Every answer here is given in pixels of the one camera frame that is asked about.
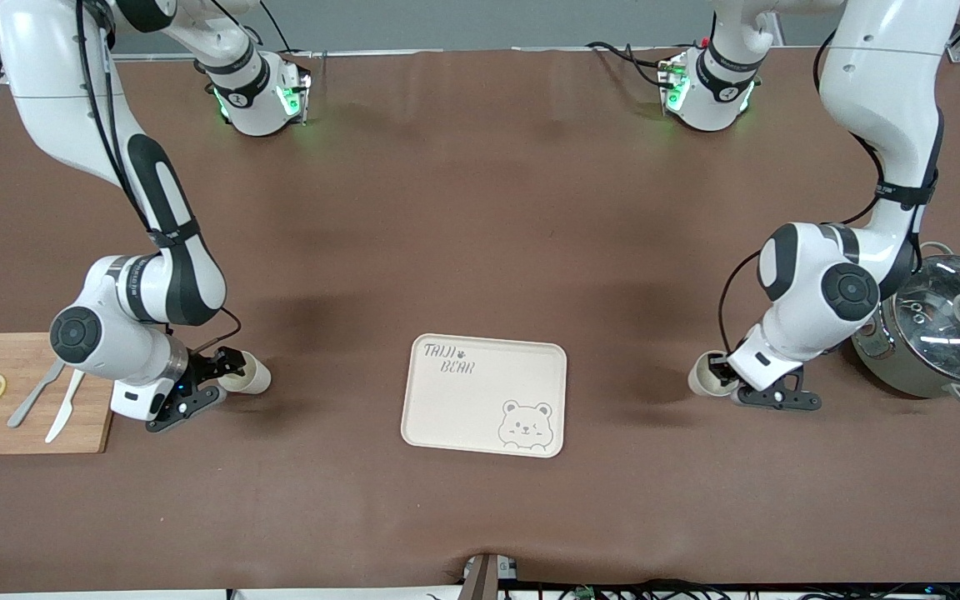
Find black cable along right arm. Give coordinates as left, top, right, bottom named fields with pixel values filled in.
left=76, top=0, right=156, bottom=243

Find steel cooking pot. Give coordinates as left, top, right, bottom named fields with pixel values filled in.
left=851, top=242, right=960, bottom=409

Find black cables at arm base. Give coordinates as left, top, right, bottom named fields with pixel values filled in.
left=587, top=40, right=673, bottom=88

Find white plastic knife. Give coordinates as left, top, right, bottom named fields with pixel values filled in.
left=45, top=369, right=86, bottom=444

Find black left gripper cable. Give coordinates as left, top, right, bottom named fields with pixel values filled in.
left=717, top=250, right=768, bottom=355

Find white plastic cup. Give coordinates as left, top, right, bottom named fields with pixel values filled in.
left=217, top=351, right=273, bottom=396
left=687, top=351, right=739, bottom=398

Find glass pot lid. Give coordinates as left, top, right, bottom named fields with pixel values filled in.
left=895, top=254, right=960, bottom=349

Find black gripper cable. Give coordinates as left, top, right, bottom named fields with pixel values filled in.
left=167, top=307, right=244, bottom=358
left=717, top=250, right=768, bottom=355

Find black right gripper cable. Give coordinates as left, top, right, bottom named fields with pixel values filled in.
left=167, top=307, right=244, bottom=358

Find grey plastic knife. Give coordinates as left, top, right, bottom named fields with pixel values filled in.
left=7, top=358, right=66, bottom=429

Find cream tray with bear print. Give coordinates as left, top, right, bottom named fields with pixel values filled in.
left=400, top=333, right=568, bottom=459

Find bamboo cutting board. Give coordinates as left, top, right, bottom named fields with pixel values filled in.
left=0, top=332, right=117, bottom=456

